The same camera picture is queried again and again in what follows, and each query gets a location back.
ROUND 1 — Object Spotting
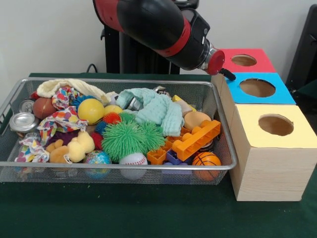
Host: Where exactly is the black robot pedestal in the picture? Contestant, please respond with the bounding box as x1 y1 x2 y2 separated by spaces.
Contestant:
100 0 200 74

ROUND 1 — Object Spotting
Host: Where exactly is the large yellow ball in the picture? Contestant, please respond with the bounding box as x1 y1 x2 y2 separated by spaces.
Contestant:
78 98 105 125

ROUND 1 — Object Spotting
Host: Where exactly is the dark green table cloth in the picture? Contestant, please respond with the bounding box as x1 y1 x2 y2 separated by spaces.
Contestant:
0 72 317 238
296 78 317 106

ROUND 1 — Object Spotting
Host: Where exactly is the wooden box with three holes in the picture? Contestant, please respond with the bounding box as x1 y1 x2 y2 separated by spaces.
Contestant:
211 48 317 202

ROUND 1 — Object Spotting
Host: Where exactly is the globe print ball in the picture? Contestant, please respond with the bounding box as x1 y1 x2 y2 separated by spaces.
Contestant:
83 150 112 179

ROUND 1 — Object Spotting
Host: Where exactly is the orange toy brick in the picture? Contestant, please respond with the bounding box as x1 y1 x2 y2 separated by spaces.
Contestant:
171 119 221 161

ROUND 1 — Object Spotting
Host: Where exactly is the mint green cloth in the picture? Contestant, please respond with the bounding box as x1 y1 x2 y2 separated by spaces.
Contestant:
116 88 185 137

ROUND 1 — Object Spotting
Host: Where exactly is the cream cloth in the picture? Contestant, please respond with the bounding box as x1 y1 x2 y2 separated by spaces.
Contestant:
37 78 111 105

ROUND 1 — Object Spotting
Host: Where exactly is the orange mini basketball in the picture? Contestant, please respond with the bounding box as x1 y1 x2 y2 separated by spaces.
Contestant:
192 151 222 179

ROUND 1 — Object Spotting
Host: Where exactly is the colourful dotted cloth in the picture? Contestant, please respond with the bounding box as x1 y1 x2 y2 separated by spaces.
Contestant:
38 86 89 146

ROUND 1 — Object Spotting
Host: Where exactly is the white baseball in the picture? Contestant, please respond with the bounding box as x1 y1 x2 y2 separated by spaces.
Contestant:
118 152 149 179

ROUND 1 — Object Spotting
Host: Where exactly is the wire mesh bin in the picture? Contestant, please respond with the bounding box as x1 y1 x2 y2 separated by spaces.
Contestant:
0 77 238 185

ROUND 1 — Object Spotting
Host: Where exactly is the green spiky ball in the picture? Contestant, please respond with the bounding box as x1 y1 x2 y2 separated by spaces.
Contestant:
101 113 147 163

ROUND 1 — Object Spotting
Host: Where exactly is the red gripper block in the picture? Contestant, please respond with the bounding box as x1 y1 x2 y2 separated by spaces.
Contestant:
207 49 236 81

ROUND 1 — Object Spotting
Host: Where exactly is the black chair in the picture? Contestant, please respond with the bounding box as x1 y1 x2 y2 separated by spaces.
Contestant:
286 4 317 93

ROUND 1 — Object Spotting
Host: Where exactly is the yellow plush duck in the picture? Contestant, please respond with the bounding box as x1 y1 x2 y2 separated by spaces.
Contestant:
67 130 96 163

